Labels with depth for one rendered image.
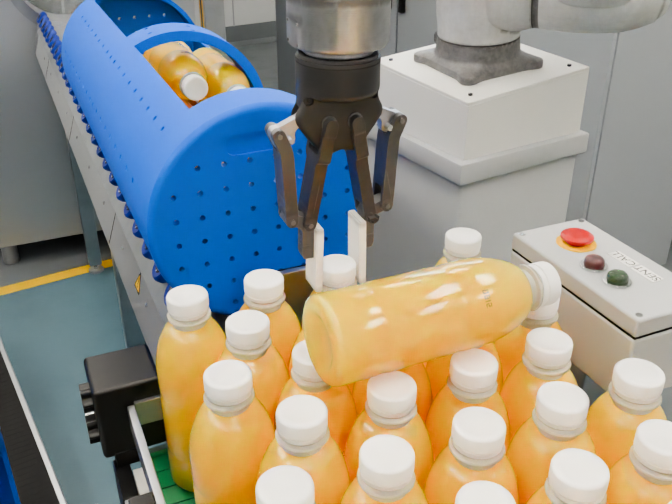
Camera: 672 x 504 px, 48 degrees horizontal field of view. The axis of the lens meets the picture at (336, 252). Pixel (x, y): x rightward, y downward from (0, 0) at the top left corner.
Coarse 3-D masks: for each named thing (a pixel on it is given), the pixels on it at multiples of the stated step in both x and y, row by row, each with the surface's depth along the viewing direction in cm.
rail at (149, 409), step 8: (144, 400) 80; (152, 400) 80; (160, 400) 80; (136, 408) 80; (144, 408) 80; (152, 408) 80; (160, 408) 81; (144, 416) 80; (152, 416) 81; (160, 416) 81
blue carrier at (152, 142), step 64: (128, 0) 157; (64, 64) 153; (128, 64) 112; (128, 128) 100; (192, 128) 85; (256, 128) 87; (128, 192) 97; (192, 192) 87; (256, 192) 91; (192, 256) 91; (256, 256) 95
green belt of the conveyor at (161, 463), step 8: (152, 448) 86; (160, 448) 85; (152, 456) 84; (160, 456) 84; (160, 464) 83; (168, 464) 83; (160, 472) 82; (168, 472) 82; (160, 480) 81; (168, 480) 81; (168, 488) 80; (176, 488) 80; (168, 496) 79; (176, 496) 79; (184, 496) 79; (192, 496) 79
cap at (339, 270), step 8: (328, 256) 78; (336, 256) 78; (344, 256) 78; (328, 264) 76; (336, 264) 76; (344, 264) 76; (352, 264) 76; (328, 272) 75; (336, 272) 75; (344, 272) 75; (352, 272) 76; (328, 280) 76; (336, 280) 75; (344, 280) 76; (352, 280) 76
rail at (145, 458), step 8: (128, 408) 79; (128, 416) 79; (136, 416) 78; (136, 424) 77; (136, 432) 76; (136, 440) 75; (144, 440) 74; (136, 448) 78; (144, 448) 74; (144, 456) 73; (144, 464) 72; (152, 464) 72; (144, 472) 74; (152, 472) 71; (152, 480) 70; (152, 488) 69; (160, 488) 69; (160, 496) 68
